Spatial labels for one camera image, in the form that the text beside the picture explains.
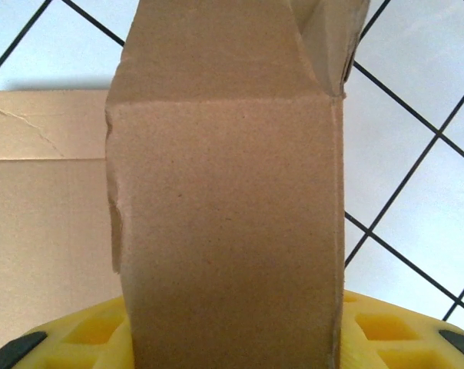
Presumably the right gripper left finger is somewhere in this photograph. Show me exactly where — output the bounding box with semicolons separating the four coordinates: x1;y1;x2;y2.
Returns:
0;294;135;369

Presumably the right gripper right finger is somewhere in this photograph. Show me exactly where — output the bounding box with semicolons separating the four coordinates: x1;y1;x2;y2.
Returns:
341;290;464;369

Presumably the brown cardboard paper box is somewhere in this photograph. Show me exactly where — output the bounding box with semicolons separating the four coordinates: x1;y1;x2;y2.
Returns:
0;0;371;369

